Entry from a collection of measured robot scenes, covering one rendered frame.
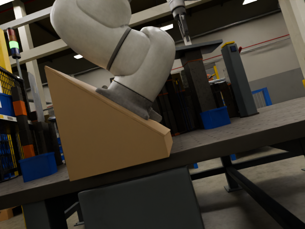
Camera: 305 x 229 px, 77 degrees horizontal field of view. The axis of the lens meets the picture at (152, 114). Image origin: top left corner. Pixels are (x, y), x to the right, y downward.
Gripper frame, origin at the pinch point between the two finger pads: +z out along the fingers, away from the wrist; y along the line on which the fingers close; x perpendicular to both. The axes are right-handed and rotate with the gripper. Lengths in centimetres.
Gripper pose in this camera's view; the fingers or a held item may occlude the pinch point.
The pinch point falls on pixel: (188, 42)
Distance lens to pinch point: 120.4
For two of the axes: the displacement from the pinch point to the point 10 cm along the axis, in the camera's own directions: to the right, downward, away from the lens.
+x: -9.6, 2.6, 0.7
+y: 0.9, 0.6, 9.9
